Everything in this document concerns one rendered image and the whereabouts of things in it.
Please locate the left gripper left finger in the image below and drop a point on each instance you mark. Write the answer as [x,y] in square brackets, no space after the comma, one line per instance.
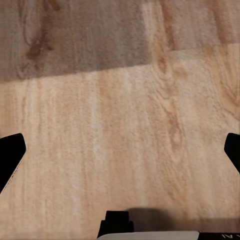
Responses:
[12,150]

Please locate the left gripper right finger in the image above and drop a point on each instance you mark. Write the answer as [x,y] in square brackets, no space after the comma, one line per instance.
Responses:
[232,149]

